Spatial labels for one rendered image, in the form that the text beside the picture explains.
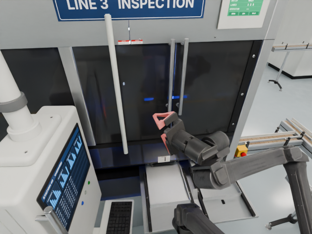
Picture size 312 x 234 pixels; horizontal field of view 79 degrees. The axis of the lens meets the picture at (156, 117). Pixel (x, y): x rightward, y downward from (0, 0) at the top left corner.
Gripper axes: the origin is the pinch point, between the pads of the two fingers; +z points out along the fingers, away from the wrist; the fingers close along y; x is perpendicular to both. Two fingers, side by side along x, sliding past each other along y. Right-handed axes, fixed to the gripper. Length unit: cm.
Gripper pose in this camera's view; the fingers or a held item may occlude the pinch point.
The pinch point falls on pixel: (159, 126)
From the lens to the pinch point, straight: 63.2
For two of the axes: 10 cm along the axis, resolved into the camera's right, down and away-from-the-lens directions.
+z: -6.0, -3.6, 7.2
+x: -7.5, 5.8, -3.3
